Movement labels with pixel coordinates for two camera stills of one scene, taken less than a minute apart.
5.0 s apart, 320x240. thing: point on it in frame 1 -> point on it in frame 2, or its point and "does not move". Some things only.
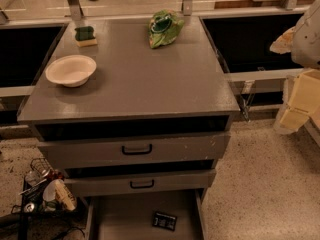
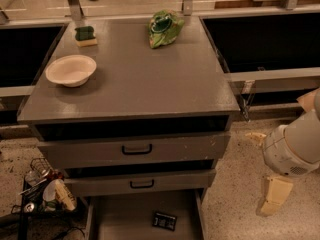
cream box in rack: (63, 195) does not move
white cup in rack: (49, 193) does not move
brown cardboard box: (284, 43) -> (308, 100)
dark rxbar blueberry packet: (165, 221) does not move
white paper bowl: (71, 70) does not move
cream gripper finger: (294, 118) -> (258, 136)
